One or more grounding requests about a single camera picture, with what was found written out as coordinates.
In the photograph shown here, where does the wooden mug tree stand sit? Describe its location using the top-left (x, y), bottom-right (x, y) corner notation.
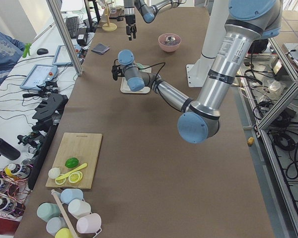
top-left (100, 0), bottom-right (117, 32)

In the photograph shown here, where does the cream rabbit serving tray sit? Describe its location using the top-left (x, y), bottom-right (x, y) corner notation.
top-left (120, 65), bottom-right (151, 94)

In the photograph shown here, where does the aluminium frame post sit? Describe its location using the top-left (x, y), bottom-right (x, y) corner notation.
top-left (46, 0), bottom-right (83, 76)

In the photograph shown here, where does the person in blue shirt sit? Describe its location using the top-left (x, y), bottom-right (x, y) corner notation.
top-left (0, 32), bottom-right (25, 84)

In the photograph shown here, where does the green spray handle tool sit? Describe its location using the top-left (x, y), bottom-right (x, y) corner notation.
top-left (22, 43), bottom-right (32, 58)

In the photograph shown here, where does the white cup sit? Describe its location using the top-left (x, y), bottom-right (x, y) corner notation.
top-left (68, 199), bottom-right (91, 219)

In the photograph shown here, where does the green bowl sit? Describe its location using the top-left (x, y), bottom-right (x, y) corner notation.
top-left (136, 63), bottom-right (145, 69)

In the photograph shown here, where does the blue teach pendant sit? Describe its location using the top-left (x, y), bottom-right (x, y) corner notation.
top-left (20, 64), bottom-right (58, 91)

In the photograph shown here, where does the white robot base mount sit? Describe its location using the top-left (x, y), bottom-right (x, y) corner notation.
top-left (186, 0), bottom-right (229, 87)

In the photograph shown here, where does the wooden cutting board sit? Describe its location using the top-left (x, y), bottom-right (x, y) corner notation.
top-left (46, 132), bottom-right (102, 189)

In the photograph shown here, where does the grey cup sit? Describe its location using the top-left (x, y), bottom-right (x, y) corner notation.
top-left (46, 217), bottom-right (67, 236)

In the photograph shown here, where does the wooden rack rod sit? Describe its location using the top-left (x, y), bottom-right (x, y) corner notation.
top-left (51, 189), bottom-right (78, 238)

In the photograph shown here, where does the yellow plastic knife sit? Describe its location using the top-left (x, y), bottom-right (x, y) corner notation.
top-left (56, 163), bottom-right (88, 180)

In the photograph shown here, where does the black computer mouse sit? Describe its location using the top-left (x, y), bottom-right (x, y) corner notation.
top-left (36, 48), bottom-right (49, 55)

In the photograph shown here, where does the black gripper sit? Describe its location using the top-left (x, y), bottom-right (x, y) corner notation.
top-left (111, 59), bottom-right (125, 80)
top-left (116, 14), bottom-right (137, 41)

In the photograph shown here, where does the pink bowl with ice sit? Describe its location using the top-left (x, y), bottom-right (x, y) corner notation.
top-left (158, 33), bottom-right (181, 53)

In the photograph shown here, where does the black gripper stand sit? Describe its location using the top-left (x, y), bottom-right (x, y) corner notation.
top-left (32, 93), bottom-right (69, 132)

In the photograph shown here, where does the green lime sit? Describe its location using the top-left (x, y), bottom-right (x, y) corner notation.
top-left (65, 157), bottom-right (79, 168)

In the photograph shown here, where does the blue cup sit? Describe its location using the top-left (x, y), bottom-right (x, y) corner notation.
top-left (60, 188), bottom-right (83, 204)

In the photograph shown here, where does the black water bottle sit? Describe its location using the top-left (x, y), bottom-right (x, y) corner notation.
top-left (0, 138), bottom-right (20, 161)

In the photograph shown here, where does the lemon slice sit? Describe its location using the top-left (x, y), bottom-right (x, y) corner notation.
top-left (68, 171), bottom-right (83, 183)
top-left (54, 178), bottom-right (67, 185)

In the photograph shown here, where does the green cup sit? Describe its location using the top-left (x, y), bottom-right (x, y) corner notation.
top-left (37, 203), bottom-right (61, 222)

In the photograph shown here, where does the pink cup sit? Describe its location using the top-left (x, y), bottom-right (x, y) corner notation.
top-left (76, 213), bottom-right (102, 234)

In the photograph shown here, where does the yellow cup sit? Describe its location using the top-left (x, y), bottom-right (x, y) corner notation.
top-left (55, 228), bottom-right (73, 238)

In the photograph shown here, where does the white garlic bulb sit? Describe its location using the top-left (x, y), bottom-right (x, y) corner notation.
top-left (48, 167), bottom-right (61, 179)

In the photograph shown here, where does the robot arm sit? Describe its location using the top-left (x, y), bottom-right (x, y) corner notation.
top-left (122, 0), bottom-right (186, 41)
top-left (112, 0), bottom-right (283, 143)

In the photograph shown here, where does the grey folded cloth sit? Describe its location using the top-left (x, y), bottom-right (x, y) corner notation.
top-left (91, 43), bottom-right (110, 55)

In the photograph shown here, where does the black keyboard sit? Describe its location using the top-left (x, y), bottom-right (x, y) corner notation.
top-left (65, 16), bottom-right (79, 39)

